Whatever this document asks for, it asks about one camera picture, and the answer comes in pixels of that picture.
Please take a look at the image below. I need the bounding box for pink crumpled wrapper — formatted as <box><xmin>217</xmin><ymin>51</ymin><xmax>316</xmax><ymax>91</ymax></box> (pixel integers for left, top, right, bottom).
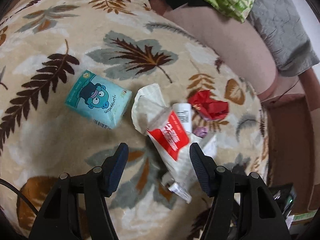
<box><xmin>193</xmin><ymin>127</ymin><xmax>208</xmax><ymax>138</ymax></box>

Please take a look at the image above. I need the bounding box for grey quilted pillow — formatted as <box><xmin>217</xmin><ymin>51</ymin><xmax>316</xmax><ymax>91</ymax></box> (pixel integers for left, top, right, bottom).
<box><xmin>247</xmin><ymin>0</ymin><xmax>319</xmax><ymax>77</ymax></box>

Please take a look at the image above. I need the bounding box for leaf pattern beige blanket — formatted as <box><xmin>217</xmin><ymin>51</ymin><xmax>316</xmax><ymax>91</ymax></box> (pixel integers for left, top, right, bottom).
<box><xmin>1</xmin><ymin>0</ymin><xmax>268</xmax><ymax>239</ymax></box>

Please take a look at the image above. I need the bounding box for pink bolster pillow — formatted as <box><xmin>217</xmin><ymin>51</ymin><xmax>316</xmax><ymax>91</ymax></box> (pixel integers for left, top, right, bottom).
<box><xmin>150</xmin><ymin>0</ymin><xmax>311</xmax><ymax>103</ymax></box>

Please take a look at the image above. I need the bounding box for crumpled red wrapper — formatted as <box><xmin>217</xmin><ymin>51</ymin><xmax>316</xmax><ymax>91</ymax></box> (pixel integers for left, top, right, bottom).
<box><xmin>188</xmin><ymin>90</ymin><xmax>229</xmax><ymax>121</ymax></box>

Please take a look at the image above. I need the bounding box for white red torn packet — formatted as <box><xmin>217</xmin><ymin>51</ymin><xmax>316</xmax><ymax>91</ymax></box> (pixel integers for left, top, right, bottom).
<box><xmin>131</xmin><ymin>83</ymin><xmax>217</xmax><ymax>203</ymax></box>

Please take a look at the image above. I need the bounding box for white cream tube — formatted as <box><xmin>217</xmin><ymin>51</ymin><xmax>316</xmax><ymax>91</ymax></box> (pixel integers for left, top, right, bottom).
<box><xmin>172</xmin><ymin>103</ymin><xmax>193</xmax><ymax>133</ymax></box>

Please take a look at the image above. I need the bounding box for teal tissue pack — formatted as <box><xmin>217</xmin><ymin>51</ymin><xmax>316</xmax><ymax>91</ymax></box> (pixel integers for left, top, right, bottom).
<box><xmin>65</xmin><ymin>70</ymin><xmax>132</xmax><ymax>129</ymax></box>

